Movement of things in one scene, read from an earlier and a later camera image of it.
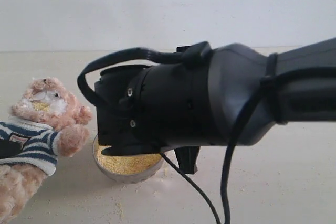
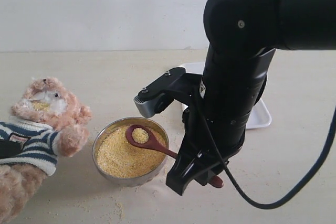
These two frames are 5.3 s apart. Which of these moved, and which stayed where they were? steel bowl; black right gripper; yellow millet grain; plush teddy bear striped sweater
Moved: black right gripper
Stayed: plush teddy bear striped sweater; yellow millet grain; steel bowl
